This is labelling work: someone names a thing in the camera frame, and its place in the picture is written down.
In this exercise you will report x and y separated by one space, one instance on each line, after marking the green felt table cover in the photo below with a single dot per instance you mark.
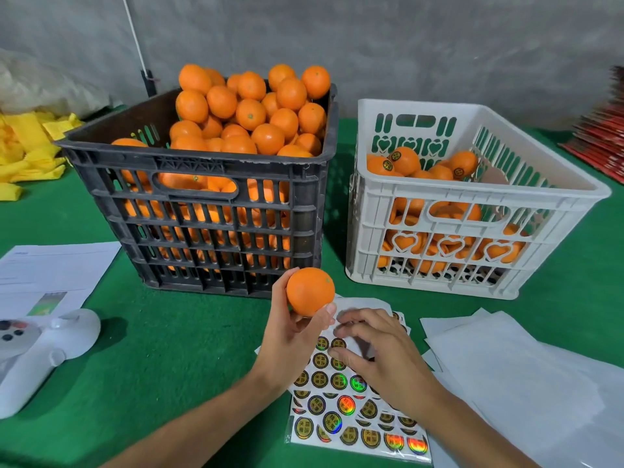
166 375

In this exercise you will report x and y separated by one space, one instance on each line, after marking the beige woven sack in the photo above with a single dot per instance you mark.
49 83

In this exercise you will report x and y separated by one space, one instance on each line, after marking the pile of yellow bags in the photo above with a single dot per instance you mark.
29 146

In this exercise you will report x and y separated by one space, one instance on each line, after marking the black plastic crate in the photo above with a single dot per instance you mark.
302 180

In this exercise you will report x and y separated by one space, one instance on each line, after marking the heap of labelled oranges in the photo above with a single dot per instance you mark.
402 161

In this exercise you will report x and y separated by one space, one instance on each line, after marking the white backing sheet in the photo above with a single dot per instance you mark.
507 375
604 404

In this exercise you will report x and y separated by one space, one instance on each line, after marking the person's left hand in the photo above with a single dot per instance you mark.
283 346

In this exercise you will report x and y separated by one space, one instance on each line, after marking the white printed paper sheet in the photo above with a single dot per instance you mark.
58 268

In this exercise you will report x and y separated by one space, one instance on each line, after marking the stack of red cardboard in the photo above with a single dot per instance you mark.
600 131

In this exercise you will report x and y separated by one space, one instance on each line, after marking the person's right hand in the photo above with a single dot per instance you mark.
390 370

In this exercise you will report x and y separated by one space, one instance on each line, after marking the person's left forearm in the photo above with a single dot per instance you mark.
200 424

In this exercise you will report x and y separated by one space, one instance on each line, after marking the pile of oranges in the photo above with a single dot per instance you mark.
193 78

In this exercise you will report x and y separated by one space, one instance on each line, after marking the white pole with black base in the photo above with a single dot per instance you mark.
135 39

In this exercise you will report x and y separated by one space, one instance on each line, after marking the white handheld controller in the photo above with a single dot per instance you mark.
58 336

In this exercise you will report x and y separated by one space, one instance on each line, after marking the white plastic crate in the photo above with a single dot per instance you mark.
409 105

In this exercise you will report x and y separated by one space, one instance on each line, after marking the single orange fruit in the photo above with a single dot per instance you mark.
310 290

